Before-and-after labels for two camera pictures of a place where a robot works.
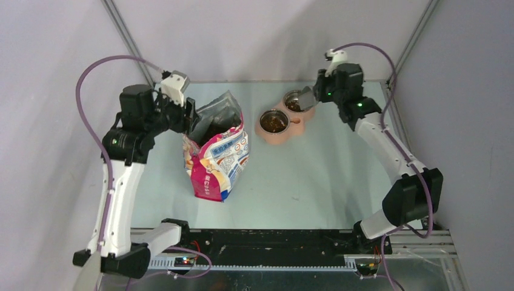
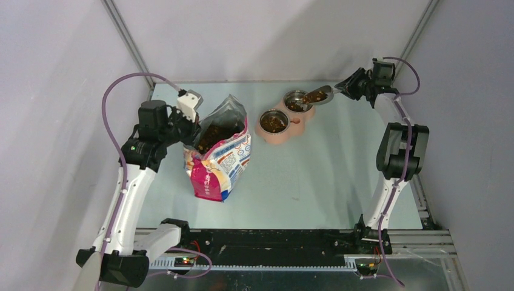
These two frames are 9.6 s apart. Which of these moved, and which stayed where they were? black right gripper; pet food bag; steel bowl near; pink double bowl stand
Moved: black right gripper
Stayed: pet food bag; steel bowl near; pink double bowl stand
